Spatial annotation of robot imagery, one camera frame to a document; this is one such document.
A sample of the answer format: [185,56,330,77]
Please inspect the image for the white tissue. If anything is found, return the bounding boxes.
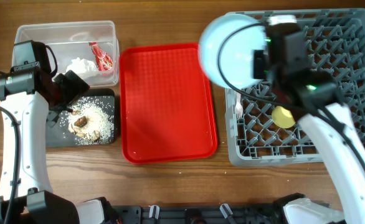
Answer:
[66,57,98,79]

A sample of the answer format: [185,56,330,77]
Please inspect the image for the rice and food scraps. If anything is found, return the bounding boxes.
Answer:
[59,100,115,146]

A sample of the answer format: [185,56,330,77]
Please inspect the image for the large light blue plate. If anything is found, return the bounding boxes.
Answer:
[198,14,267,89]

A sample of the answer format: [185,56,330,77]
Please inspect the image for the red snack wrapper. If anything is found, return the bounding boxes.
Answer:
[88,42,113,71]

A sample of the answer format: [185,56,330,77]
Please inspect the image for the yellow cup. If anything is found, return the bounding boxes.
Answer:
[272,106,296,129]

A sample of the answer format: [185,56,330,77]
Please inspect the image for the white plastic fork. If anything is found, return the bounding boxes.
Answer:
[235,92,244,119]

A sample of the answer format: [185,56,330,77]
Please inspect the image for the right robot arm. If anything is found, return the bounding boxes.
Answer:
[255,22,365,223]

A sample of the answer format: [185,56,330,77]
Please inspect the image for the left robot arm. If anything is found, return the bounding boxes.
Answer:
[0,40,121,223]

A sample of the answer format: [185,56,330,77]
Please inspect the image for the black waste tray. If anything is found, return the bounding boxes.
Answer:
[45,88,115,147]

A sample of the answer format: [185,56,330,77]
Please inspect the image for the grey dishwasher rack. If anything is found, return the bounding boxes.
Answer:
[225,9,365,167]

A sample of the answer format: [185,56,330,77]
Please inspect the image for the clear plastic bin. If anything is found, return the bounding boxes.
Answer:
[14,21,120,87]

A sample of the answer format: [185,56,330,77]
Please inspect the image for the red serving tray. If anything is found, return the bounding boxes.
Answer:
[119,43,218,164]

